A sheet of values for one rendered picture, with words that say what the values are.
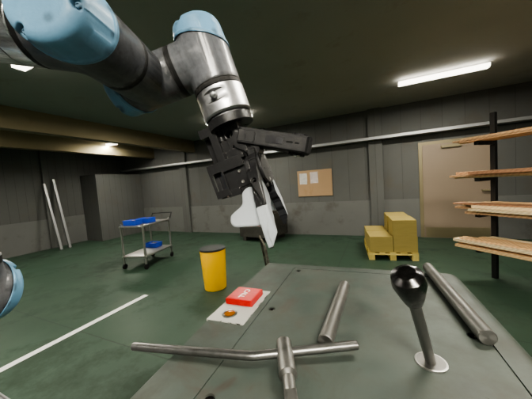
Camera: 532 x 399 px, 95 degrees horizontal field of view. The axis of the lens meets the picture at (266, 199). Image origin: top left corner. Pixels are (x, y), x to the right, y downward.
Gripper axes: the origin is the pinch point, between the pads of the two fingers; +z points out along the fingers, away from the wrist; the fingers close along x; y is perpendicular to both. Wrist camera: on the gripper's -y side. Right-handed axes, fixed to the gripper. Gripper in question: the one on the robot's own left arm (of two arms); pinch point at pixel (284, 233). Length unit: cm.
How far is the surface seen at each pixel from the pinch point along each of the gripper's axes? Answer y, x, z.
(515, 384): -20.6, 8.8, 22.0
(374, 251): -58, -414, 166
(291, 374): 2.4, 12.1, 13.7
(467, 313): -22.3, -2.3, 20.9
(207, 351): 14.4, 8.8, 10.9
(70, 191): 752, -619, -213
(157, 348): 22.2, 8.6, 9.1
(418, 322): -12.8, 10.6, 11.5
